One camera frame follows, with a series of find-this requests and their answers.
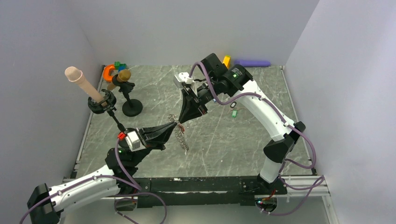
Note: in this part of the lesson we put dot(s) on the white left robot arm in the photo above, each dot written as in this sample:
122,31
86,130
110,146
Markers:
47,205

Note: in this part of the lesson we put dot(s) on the black short microphone stand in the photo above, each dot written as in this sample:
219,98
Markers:
132,107

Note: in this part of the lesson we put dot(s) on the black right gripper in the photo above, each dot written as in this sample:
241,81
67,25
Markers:
189,108

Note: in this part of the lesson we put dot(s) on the purple cylinder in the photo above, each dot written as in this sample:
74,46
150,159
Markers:
252,63

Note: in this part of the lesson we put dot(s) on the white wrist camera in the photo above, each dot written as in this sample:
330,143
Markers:
184,82
132,142

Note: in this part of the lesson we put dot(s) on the gold microphone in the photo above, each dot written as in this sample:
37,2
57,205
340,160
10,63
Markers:
121,77

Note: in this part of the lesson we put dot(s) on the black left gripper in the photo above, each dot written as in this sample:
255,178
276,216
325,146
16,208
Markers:
158,134

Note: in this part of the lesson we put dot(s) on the orange horseshoe toy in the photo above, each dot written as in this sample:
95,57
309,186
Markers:
107,72

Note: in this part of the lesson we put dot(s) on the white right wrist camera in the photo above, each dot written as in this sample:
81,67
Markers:
184,82

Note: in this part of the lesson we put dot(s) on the green blue toy bricks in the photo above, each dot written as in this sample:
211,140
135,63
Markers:
119,66

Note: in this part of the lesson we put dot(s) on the yellow block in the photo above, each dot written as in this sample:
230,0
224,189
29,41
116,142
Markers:
227,61

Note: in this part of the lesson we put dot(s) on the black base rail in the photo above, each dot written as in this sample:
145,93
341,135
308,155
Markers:
242,190

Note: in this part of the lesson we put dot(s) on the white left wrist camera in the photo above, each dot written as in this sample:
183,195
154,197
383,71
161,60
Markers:
132,142

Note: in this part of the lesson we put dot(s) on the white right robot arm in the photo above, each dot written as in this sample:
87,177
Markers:
236,84

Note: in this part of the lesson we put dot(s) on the metal disc with keyrings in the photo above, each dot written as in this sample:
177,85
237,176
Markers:
178,133

